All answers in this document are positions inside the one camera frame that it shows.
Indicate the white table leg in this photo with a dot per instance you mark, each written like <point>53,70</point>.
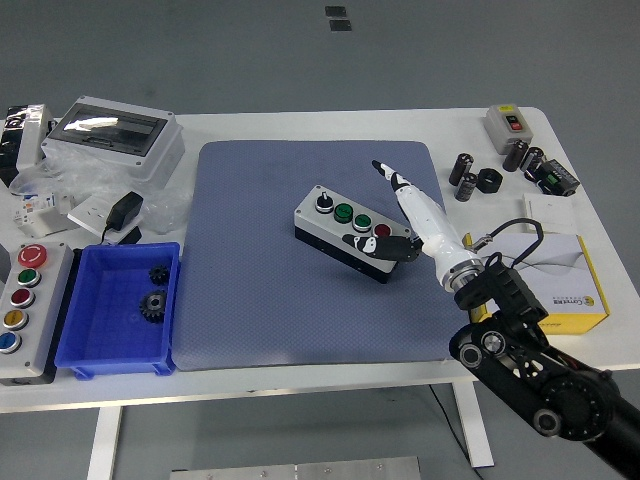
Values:
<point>104,445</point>
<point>472,425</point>

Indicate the grey enclosure with clear lid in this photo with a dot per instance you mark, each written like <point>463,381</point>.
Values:
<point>150,160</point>

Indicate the clear plastic bag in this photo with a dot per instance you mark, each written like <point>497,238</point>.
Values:
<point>95,175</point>

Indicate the blue plastic bin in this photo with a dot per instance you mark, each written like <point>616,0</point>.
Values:
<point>110,340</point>

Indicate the black power adapter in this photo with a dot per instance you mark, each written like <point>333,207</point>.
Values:
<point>124,210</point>

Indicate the grey-blue textured mat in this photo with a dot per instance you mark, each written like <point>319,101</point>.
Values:
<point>250,280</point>

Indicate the black cylindrical capacitor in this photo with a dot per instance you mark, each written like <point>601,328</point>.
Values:
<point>532,160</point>
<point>466,187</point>
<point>460,170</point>
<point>515,156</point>

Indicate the grey four-control button box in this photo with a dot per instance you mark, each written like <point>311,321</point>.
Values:
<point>325,222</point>

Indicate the yellow and white cardboard box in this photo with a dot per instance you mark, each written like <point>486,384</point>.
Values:
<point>570,280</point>

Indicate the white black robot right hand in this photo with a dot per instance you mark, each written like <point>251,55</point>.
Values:
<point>425,220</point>

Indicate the black module with green terminal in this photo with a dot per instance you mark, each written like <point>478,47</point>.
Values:
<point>560,180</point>

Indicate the white wall socket plate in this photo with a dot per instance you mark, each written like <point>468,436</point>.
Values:
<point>87,212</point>

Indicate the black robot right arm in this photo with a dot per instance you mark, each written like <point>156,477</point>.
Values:
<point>565,395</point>

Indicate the black hex nut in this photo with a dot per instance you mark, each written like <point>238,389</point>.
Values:
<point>492,182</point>

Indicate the grey two-button switch box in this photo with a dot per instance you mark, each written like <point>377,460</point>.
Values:
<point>500,125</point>

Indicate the dark floor plate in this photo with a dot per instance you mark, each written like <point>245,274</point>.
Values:
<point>335,11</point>
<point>340,25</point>

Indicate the small black gear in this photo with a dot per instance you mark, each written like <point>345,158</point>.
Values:
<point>158,275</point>

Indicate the white circuit breaker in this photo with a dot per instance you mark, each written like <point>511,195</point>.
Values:
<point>42,215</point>

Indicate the large black gear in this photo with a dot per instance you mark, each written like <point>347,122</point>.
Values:
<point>153,306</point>

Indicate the grey five-button control box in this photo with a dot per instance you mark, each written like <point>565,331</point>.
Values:
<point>42,320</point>

